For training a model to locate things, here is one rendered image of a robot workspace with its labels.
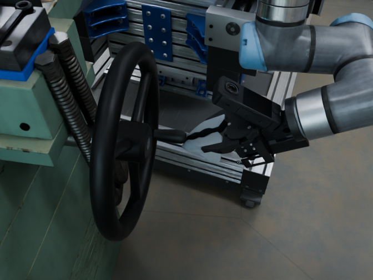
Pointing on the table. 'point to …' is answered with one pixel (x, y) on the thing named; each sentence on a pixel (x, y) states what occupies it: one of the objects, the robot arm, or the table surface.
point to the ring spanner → (14, 17)
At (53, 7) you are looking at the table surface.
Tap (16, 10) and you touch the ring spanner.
